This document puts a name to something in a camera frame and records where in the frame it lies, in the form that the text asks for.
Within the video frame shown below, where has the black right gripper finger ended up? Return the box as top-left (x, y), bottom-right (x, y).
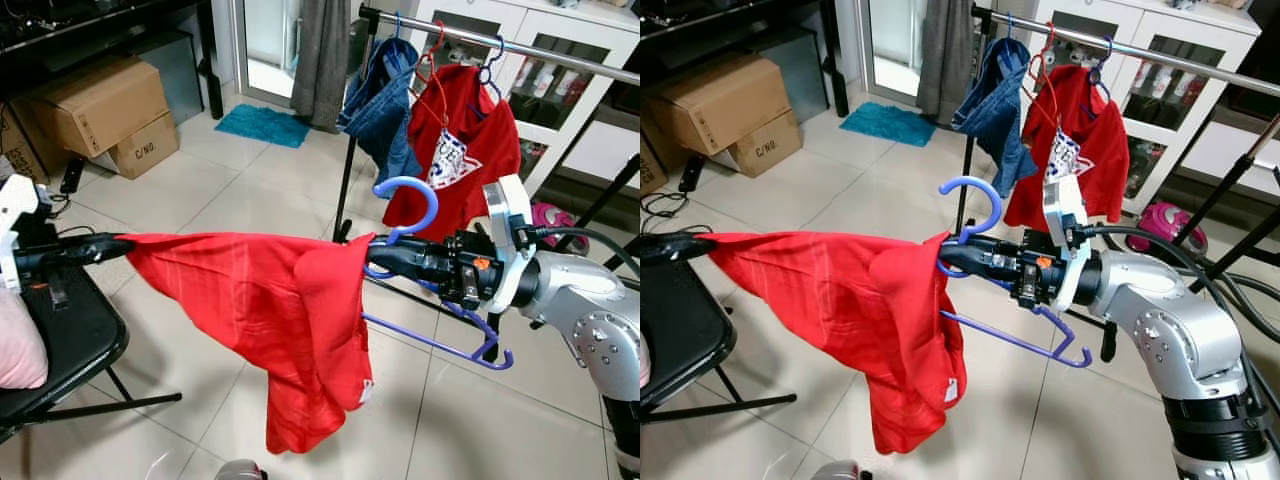
top-left (945, 260), bottom-right (1023, 287)
top-left (368, 237), bottom-right (453, 261)
top-left (372, 260), bottom-right (453, 289)
top-left (942, 237), bottom-right (1023, 261)

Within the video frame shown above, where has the red knit shirt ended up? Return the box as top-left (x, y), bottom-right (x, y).
top-left (705, 230), bottom-right (971, 456)
top-left (120, 230), bottom-right (376, 456)

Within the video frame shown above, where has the red clothes hanger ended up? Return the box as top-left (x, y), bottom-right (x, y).
top-left (415, 22), bottom-right (451, 113)
top-left (1028, 22), bottom-right (1063, 111)

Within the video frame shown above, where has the dark purple clothes hanger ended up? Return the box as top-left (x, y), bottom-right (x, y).
top-left (1088, 35), bottom-right (1116, 101)
top-left (478, 35), bottom-right (511, 101)

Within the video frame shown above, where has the black chair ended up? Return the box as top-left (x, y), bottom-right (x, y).
top-left (0, 255), bottom-right (183, 441)
top-left (640, 255), bottom-right (801, 426)

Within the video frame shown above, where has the taped cardboard box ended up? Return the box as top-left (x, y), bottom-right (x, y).
top-left (0, 100), bottom-right (51, 186)
top-left (640, 140), bottom-right (671, 196)

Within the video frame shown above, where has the pink cushion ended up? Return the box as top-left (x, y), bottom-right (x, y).
top-left (0, 290), bottom-right (49, 391)

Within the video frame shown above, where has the pink vacuum cleaner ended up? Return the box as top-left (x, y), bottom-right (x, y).
top-left (1125, 200), bottom-right (1193, 253)
top-left (528, 200), bottom-right (591, 256)

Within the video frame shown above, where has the small printed cardboard box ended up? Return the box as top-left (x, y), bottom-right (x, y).
top-left (105, 110), bottom-right (181, 181)
top-left (728, 110), bottom-right (804, 179)

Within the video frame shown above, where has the red printed t-shirt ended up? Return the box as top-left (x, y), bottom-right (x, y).
top-left (1003, 62), bottom-right (1133, 233)
top-left (383, 62), bottom-right (523, 244)

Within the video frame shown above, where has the large cardboard box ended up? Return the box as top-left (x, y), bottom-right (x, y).
top-left (28, 55), bottom-right (171, 159)
top-left (665, 55), bottom-right (791, 156)

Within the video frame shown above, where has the blue denim garment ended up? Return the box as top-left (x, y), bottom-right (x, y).
top-left (950, 35), bottom-right (1041, 199)
top-left (337, 35), bottom-right (426, 201)

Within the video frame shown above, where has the teal floor mat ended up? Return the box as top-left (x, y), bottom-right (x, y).
top-left (213, 103), bottom-right (313, 149)
top-left (838, 103), bottom-right (936, 149)

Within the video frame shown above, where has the grey curtain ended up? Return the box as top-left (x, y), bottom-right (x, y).
top-left (290, 0), bottom-right (351, 131)
top-left (918, 0), bottom-right (976, 126)

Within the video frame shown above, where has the black shelf unit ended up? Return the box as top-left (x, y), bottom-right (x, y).
top-left (0, 0), bottom-right (226, 121)
top-left (640, 0), bottom-right (851, 116)

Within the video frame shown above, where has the metal clothes rack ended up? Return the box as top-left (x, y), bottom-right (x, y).
top-left (950, 3), bottom-right (1280, 361)
top-left (330, 3), bottom-right (641, 361)

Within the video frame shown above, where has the white glass-door cabinet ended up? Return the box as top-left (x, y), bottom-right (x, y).
top-left (405, 0), bottom-right (641, 191)
top-left (1015, 0), bottom-right (1280, 211)

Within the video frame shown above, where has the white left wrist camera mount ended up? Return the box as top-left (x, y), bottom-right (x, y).
top-left (0, 175), bottom-right (51, 293)

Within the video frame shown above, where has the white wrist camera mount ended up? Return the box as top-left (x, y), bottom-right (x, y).
top-left (482, 175), bottom-right (546, 316)
top-left (0, 175), bottom-right (51, 293)
top-left (1042, 172), bottom-right (1101, 313)

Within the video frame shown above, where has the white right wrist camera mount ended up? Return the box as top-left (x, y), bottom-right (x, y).
top-left (482, 175), bottom-right (546, 316)
top-left (1042, 172), bottom-right (1101, 313)

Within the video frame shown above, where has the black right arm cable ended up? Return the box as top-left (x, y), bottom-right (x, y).
top-left (1080, 225), bottom-right (1280, 346)
top-left (520, 225), bottom-right (641, 301)

